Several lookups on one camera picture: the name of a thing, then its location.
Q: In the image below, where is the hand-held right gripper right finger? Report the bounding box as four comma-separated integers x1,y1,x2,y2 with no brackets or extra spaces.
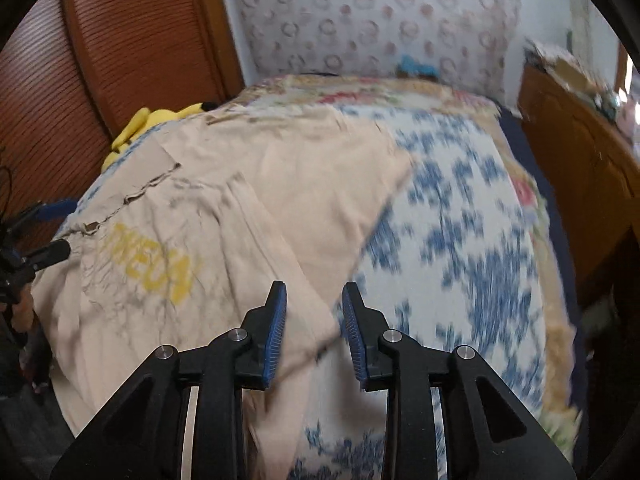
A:
341,282,581,480

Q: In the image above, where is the cardboard box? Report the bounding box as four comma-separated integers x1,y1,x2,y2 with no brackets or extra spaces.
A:
542,55,597,92

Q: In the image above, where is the long wooden cabinet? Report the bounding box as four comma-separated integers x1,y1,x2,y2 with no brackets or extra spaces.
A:
517,62,640,311

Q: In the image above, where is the ring patterned wall cloth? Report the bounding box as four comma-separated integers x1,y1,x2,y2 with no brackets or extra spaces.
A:
217,0,523,85

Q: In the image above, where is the brown ribbed wooden panel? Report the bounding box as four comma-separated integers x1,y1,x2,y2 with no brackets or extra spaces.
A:
0,0,246,261

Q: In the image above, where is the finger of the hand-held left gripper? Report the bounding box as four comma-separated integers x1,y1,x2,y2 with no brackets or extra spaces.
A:
27,238,72,274
36,199,77,222

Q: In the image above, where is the navy bed sheet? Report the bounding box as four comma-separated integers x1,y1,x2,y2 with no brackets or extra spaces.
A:
497,102,596,376

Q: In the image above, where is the teal blue box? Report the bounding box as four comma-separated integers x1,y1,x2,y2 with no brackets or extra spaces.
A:
397,55,439,81

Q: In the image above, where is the blue floral white quilt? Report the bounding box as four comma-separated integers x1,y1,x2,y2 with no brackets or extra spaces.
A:
292,102,551,480

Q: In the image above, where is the yellow plush toy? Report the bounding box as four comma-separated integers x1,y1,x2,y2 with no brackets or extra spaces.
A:
102,101,217,171

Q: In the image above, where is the beige cotton garment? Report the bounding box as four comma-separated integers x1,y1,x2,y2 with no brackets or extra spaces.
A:
31,105,420,480

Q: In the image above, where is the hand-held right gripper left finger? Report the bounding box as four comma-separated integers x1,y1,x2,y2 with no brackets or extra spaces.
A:
50,280,289,480

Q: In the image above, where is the pink floral yellow blanket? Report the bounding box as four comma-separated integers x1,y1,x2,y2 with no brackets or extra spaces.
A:
207,74,583,461

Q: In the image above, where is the person's left hand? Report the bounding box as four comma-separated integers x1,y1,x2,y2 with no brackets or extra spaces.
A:
10,290,37,335

